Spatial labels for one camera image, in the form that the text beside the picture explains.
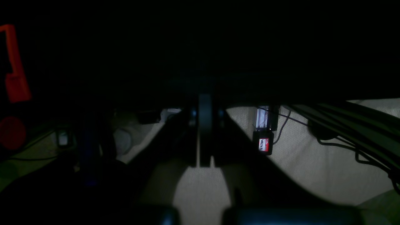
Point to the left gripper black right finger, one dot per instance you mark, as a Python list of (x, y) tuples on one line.
[(262, 193)]

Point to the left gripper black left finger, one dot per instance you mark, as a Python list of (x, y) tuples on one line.
[(140, 190)]

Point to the black power adapter with label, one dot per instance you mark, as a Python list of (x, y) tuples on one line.
[(265, 142)]

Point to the black power strip box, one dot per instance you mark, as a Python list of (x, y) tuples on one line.
[(266, 118)]

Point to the red clamp on table edge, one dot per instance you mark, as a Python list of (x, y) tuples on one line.
[(14, 89)]

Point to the black table cloth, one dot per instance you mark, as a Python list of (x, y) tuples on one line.
[(159, 52)]

